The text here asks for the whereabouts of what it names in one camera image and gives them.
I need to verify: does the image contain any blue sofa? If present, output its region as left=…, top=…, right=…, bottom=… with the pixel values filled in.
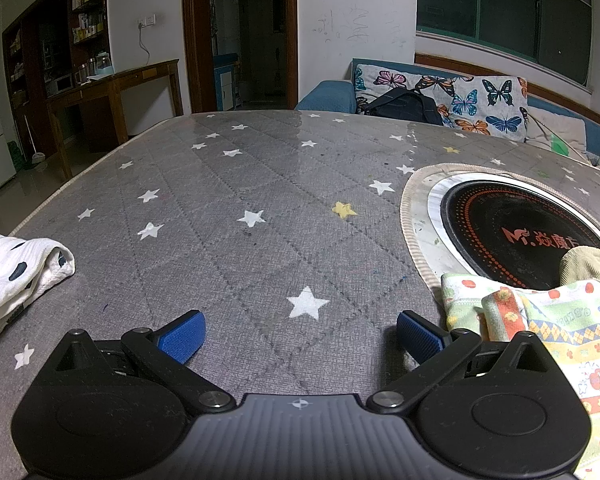
left=295, top=57, right=600, bottom=163

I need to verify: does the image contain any brown wooden door frame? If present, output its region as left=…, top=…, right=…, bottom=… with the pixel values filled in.
left=181, top=0, right=299, bottom=114

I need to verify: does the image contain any black round induction cooker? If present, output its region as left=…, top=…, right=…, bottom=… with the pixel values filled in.
left=427, top=175, right=600, bottom=293

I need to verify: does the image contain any white cloth with dark spots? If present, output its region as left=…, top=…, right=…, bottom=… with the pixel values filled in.
left=0, top=226, right=76, bottom=344

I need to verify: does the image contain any grey star-print table cover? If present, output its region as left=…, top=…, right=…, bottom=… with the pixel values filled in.
left=0, top=109, right=600, bottom=480

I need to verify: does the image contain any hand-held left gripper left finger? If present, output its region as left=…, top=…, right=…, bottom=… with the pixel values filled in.
left=55, top=310, right=237, bottom=415

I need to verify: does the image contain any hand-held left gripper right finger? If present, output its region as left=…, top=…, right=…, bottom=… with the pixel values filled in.
left=366, top=310, right=552, bottom=415

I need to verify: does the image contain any black backpack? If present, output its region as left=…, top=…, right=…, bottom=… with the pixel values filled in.
left=367, top=88, right=444, bottom=126

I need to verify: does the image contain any yellow-green sock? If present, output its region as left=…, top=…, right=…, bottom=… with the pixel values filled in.
left=559, top=246, right=600, bottom=293

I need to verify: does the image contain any wooden desk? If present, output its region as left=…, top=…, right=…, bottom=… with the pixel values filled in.
left=46, top=58, right=184, bottom=182

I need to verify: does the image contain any green-framed window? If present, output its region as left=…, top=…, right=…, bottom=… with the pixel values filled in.
left=416, top=0, right=594, bottom=87

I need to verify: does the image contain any blue and white cabinet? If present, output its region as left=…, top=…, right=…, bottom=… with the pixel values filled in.
left=214, top=54, right=242, bottom=111

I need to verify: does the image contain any dark wooden shelf cabinet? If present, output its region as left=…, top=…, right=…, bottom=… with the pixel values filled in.
left=2, top=0, right=112, bottom=158

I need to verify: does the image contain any butterfly print pillow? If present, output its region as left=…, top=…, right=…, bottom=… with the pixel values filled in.
left=353, top=63, right=529, bottom=144

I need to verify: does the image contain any white cushion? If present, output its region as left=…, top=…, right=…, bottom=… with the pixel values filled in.
left=526, top=104, right=589, bottom=157

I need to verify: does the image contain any colourful patterned cloth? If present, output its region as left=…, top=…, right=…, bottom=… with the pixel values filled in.
left=440, top=272, right=600, bottom=480

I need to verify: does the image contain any white mop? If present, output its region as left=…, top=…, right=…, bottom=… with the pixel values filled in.
left=23, top=114, right=46, bottom=164

